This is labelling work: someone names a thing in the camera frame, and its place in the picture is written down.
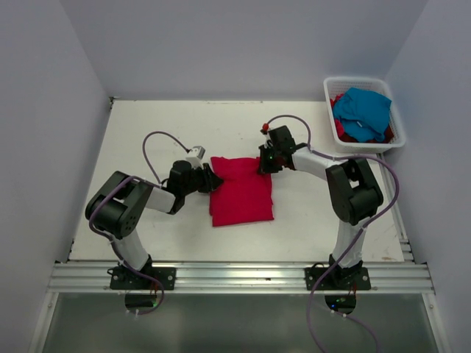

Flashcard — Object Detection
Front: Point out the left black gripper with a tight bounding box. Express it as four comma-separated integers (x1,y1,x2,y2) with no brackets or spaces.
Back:
182,162,223,196

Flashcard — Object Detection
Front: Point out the crimson red t shirt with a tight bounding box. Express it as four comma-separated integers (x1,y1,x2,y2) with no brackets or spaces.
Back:
209,157,275,227

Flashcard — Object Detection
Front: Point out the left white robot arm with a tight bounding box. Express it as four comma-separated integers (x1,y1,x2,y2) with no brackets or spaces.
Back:
85,160,224,290

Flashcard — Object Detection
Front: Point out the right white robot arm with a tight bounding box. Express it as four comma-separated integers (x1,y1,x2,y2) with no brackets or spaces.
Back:
258,124,383,290

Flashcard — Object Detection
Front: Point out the bright red t shirt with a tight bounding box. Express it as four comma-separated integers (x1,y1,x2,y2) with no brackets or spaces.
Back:
330,93,345,138

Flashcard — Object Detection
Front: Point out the white plastic basket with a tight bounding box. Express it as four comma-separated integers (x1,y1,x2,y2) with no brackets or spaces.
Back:
324,76,406,154

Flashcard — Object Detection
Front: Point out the blue t shirt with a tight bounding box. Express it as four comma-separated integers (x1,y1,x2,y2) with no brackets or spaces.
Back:
336,88,392,143

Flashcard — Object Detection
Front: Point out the dark red t shirt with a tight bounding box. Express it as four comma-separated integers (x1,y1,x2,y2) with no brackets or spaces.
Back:
336,126,394,143

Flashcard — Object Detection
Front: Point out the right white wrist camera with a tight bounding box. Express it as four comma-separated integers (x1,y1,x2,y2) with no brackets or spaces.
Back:
261,123,273,149

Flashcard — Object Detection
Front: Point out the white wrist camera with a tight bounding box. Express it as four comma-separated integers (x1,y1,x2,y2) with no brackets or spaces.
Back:
261,123,273,149
185,146,205,168

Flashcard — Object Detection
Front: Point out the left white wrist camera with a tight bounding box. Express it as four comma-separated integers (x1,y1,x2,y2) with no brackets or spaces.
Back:
185,146,205,168

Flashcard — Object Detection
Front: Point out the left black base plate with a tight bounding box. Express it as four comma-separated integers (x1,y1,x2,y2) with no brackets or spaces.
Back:
107,265,177,290

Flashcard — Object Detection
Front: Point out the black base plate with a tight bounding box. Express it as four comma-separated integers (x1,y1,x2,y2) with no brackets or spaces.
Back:
304,266,372,291
107,265,177,290

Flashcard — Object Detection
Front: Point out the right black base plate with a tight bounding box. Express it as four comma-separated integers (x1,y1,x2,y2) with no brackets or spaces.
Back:
304,266,372,291

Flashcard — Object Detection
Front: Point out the aluminium mounting rail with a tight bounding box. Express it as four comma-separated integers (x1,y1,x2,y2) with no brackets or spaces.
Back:
47,261,435,294

